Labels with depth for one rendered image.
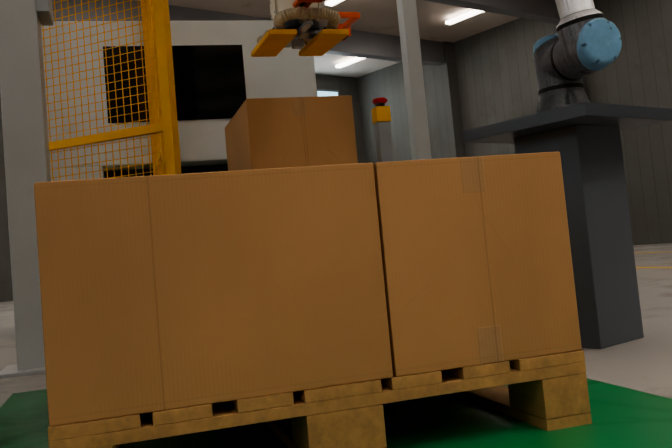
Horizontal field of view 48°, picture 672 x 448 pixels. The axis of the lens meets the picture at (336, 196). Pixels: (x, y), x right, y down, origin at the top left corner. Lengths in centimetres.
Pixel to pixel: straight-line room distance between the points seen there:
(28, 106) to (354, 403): 229
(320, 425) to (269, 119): 156
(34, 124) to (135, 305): 208
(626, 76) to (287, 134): 981
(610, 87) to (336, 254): 1111
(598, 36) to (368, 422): 152
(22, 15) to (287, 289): 233
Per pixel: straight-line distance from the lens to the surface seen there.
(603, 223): 257
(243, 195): 135
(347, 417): 141
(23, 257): 329
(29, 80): 338
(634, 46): 1222
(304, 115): 277
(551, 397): 157
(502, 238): 150
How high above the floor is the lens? 39
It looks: 4 degrees up
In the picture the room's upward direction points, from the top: 5 degrees counter-clockwise
